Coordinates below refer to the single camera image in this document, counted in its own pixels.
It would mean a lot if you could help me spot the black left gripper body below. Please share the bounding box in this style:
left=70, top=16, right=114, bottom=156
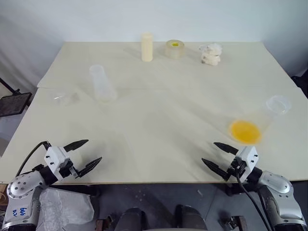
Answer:
left=57, top=157, right=80, bottom=180

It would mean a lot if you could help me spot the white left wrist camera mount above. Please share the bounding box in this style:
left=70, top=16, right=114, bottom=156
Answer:
left=44, top=145, right=73, bottom=181

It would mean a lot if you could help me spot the black stand with mesh plate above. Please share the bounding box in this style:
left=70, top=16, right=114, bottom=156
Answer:
left=0, top=77, right=33, bottom=118

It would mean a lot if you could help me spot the small clear plastic piece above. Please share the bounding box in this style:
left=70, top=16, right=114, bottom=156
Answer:
left=51, top=92, right=80, bottom=106

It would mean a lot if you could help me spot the clear crumpled plastic bag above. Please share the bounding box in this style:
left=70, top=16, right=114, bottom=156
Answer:
left=36, top=187, right=95, bottom=229

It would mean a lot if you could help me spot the clear tape roll yellow core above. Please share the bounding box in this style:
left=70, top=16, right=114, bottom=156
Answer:
left=165, top=39, right=186, bottom=59

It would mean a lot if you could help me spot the clear flask with yellow liquid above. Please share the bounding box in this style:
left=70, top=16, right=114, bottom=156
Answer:
left=227, top=94, right=293, bottom=147

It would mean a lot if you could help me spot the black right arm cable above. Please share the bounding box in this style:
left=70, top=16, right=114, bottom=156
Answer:
left=234, top=166, right=276, bottom=231

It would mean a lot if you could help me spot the crumpled white paper wad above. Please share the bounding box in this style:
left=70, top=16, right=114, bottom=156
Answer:
left=198, top=42, right=224, bottom=66

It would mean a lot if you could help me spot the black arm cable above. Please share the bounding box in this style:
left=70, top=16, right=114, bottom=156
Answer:
left=15, top=141, right=52, bottom=178
left=234, top=166, right=276, bottom=231

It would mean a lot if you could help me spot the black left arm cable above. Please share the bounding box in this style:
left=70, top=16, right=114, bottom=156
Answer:
left=15, top=141, right=52, bottom=178

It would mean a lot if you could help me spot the dark rounded shape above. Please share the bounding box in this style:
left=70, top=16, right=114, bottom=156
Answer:
left=115, top=207, right=148, bottom=231

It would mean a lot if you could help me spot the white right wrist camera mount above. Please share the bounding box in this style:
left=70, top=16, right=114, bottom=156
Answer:
left=236, top=145, right=259, bottom=184

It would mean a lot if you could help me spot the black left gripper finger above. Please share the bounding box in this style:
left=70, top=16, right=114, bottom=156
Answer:
left=63, top=139, right=90, bottom=153
left=76, top=156, right=103, bottom=179

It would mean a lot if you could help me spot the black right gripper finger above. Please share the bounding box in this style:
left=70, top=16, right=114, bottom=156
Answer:
left=201, top=157, right=230, bottom=180
left=213, top=141, right=239, bottom=155

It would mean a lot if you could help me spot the cream opaque plastic bottle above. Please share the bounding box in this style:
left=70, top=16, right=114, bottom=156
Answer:
left=140, top=32, right=154, bottom=63

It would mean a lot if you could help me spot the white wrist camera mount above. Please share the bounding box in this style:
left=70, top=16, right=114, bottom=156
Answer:
left=236, top=145, right=259, bottom=184
left=44, top=145, right=73, bottom=181

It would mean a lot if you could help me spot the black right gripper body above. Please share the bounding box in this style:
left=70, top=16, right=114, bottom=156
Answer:
left=225, top=155, right=246, bottom=181

